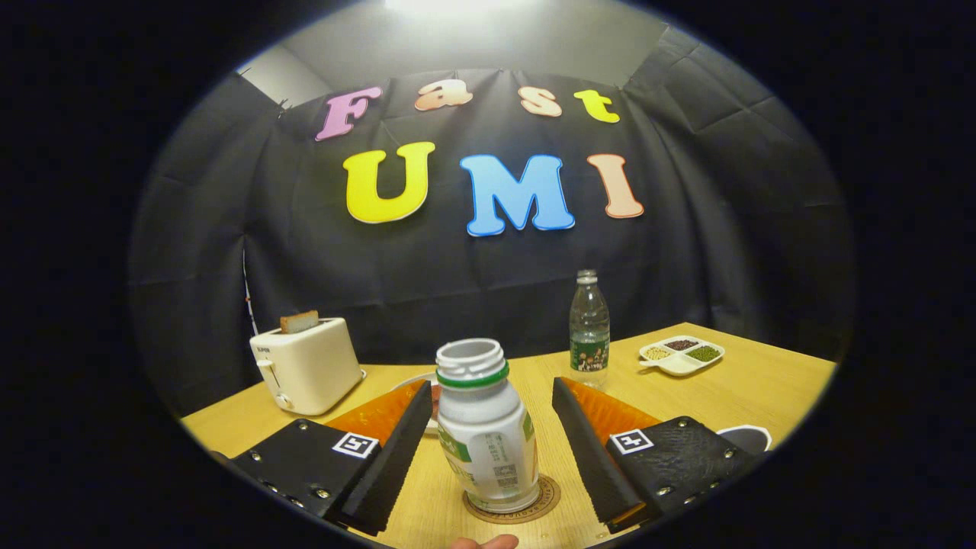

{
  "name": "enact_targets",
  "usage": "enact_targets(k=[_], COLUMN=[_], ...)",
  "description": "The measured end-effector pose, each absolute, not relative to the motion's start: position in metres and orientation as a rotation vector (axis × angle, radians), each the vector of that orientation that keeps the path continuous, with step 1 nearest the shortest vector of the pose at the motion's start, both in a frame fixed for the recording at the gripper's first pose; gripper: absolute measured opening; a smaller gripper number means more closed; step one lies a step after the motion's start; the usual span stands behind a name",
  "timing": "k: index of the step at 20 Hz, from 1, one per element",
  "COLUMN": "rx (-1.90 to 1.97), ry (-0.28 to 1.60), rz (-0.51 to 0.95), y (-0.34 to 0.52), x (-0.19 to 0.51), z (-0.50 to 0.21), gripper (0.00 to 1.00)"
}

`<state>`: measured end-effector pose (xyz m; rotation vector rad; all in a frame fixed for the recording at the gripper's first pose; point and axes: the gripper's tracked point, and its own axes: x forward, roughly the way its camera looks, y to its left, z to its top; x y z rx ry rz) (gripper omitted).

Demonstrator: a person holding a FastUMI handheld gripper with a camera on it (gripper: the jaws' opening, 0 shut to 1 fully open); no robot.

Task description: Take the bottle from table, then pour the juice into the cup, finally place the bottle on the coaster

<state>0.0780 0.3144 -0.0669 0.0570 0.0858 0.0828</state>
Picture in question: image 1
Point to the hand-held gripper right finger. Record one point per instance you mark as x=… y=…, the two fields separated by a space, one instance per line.
x=595 y=465

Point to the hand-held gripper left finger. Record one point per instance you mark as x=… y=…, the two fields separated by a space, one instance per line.
x=393 y=465

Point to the round cork coaster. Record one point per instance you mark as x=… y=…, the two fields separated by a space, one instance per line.
x=550 y=496

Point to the white juice bottle green label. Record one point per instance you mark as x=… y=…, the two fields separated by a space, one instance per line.
x=488 y=435

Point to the clear plastic water bottle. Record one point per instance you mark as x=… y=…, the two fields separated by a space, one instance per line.
x=589 y=328

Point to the red sausage strips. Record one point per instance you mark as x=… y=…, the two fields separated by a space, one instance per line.
x=435 y=400

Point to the round white plate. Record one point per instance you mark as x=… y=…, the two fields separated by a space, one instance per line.
x=412 y=380

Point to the cream toaster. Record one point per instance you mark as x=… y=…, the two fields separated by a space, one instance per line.
x=313 y=366

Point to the white divided dish with grains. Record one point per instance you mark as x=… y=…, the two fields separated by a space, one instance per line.
x=679 y=364

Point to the wooden table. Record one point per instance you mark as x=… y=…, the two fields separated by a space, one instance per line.
x=724 y=396

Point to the brown toast slice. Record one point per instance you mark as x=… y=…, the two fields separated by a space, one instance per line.
x=300 y=322

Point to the black backdrop cloth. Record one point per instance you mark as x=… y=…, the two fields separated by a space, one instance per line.
x=724 y=229

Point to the bright ceiling light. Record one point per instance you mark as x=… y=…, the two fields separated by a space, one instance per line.
x=457 y=4

